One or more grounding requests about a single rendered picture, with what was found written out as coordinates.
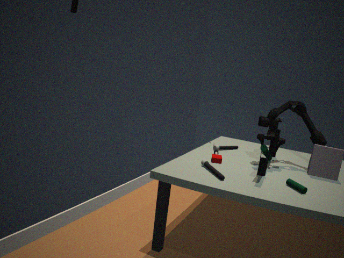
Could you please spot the black cylinder post with cap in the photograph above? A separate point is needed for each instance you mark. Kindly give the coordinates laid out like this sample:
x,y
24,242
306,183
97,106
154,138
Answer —
x,y
273,145

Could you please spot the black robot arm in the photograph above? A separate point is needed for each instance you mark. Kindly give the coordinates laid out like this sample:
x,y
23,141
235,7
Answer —
x,y
300,109

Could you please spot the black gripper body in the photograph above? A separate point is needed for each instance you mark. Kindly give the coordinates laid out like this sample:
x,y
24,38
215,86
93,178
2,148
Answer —
x,y
261,136

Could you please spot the long green pipe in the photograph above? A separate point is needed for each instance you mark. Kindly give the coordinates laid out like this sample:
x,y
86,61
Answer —
x,y
264,150

